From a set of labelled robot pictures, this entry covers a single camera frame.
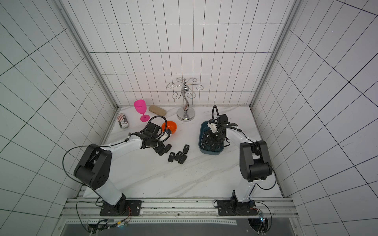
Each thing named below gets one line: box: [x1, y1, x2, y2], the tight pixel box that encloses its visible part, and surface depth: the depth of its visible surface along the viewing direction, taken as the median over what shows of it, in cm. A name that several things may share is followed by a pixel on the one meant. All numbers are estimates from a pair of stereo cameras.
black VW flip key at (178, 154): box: [174, 150, 183, 161], surface depth 93 cm
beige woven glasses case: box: [148, 105, 167, 117], surface depth 117 cm
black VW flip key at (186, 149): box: [182, 144, 190, 154], surface depth 96 cm
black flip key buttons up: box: [178, 153, 188, 165], surface depth 91 cm
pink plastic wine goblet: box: [133, 99, 151, 123], surface depth 106 cm
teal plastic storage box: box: [198, 120, 225, 156], surface depth 96 cm
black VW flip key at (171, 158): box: [167, 151, 176, 163], surface depth 92 cm
